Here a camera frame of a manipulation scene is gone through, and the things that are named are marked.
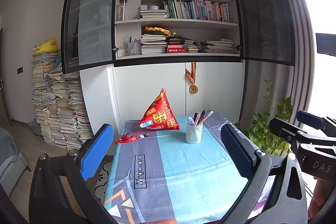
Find white pen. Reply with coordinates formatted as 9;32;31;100
199;110;214;125

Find red utility knife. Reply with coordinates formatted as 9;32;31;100
197;109;206;125

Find red clear pen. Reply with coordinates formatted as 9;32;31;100
193;113;199;126

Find person's hand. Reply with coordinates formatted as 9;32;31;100
307;176;335;221

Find green potted plant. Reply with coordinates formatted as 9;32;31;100
235;79;293;157

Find red tassel with beads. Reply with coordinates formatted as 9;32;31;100
115;132;149;145

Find translucent white pen cup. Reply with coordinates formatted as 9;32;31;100
185;124;203;144

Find stack of books on floor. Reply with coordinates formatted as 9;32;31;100
31;52;93;149

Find blue grey patterned tablecloth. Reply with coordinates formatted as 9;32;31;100
103;113;248;223

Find gold medal with striped ribbon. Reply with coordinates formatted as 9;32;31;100
185;62;199;94

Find red triangular pillow bag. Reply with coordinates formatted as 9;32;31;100
138;88;180;130

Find yellow plush toy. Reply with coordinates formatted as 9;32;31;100
33;38;58;55

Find white bookshelf cabinet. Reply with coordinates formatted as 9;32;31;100
61;0;295;133

